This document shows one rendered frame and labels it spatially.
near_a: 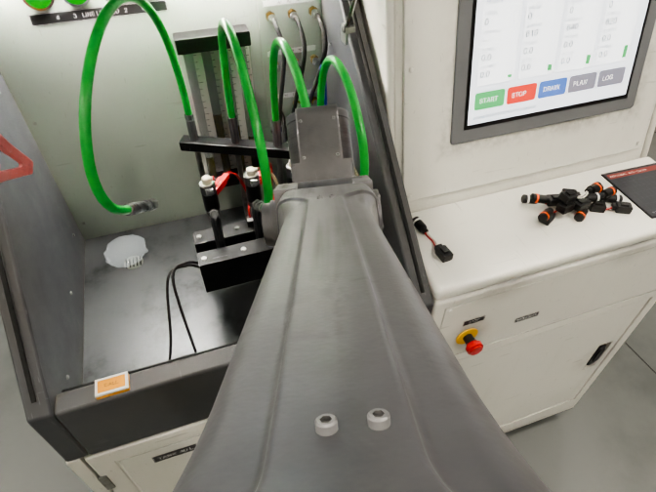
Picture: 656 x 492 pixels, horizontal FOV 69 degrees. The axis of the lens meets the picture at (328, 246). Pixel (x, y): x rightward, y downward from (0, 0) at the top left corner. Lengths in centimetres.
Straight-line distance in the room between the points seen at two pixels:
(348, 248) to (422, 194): 89
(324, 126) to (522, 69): 71
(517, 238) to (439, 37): 42
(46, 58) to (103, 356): 58
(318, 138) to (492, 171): 75
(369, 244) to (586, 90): 105
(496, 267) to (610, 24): 54
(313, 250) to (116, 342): 94
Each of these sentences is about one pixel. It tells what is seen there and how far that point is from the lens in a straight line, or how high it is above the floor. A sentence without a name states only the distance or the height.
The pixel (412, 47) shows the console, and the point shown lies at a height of 130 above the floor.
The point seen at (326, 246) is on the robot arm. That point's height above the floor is 154.
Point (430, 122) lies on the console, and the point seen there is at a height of 116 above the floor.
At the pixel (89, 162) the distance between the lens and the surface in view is 68.
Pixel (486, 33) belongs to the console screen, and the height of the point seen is 131.
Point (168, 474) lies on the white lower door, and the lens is 115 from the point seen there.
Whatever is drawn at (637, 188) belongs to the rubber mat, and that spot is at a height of 98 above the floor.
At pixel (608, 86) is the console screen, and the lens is 124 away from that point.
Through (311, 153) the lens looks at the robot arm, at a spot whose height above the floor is 143.
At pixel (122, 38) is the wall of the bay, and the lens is 106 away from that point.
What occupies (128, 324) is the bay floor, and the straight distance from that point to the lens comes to 110.
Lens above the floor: 166
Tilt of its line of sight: 45 degrees down
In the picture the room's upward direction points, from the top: straight up
